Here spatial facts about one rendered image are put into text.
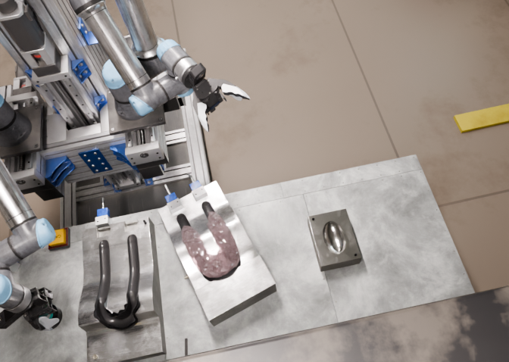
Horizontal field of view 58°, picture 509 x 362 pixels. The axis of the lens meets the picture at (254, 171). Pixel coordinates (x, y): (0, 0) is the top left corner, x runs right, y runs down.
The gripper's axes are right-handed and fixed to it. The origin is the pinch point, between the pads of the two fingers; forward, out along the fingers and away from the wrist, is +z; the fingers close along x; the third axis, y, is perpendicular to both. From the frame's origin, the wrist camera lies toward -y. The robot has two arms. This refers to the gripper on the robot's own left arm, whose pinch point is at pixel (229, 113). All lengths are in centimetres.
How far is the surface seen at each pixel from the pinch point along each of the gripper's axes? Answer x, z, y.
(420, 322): 11, 70, -57
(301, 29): -111, -122, 163
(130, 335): 70, 15, 51
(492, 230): -92, 65, 159
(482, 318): 5, 74, -56
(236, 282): 30, 24, 51
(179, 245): 38, -1, 51
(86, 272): 71, -15, 48
